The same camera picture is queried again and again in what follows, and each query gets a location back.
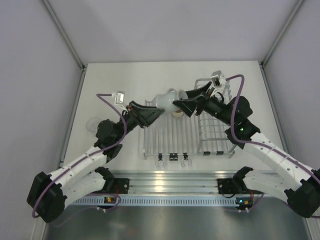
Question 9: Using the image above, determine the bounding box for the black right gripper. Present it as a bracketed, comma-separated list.
[174, 81, 235, 127]

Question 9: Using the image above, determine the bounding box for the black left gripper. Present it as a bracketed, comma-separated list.
[113, 101, 165, 142]

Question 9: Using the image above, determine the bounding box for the cream steel cup brown band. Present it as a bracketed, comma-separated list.
[171, 109, 184, 118]

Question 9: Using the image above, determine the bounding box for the light blue ceramic mug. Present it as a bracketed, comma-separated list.
[152, 88, 189, 115]

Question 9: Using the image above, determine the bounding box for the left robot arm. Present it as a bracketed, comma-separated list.
[26, 101, 165, 223]

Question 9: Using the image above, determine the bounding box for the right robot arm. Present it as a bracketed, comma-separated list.
[173, 85, 320, 218]

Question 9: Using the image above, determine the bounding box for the silver flat dish rack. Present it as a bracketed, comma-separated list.
[143, 114, 200, 169]

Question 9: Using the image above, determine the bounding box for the silver upright plate rack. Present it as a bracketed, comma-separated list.
[193, 77, 237, 159]

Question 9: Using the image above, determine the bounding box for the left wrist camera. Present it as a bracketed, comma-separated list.
[111, 90, 125, 109]

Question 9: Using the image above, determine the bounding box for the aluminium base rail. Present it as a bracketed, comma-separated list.
[111, 170, 239, 197]

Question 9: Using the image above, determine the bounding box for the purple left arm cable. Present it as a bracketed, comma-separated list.
[31, 92, 130, 220]

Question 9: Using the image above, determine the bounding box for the perforated cable tray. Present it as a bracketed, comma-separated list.
[72, 195, 242, 207]

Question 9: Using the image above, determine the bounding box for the aluminium frame post left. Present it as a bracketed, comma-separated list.
[40, 0, 86, 71]

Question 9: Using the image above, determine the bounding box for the aluminium frame post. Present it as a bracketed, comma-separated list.
[259, 0, 307, 70]
[40, 0, 86, 71]

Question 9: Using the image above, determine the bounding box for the aluminium frame post right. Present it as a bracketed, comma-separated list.
[259, 0, 307, 70]

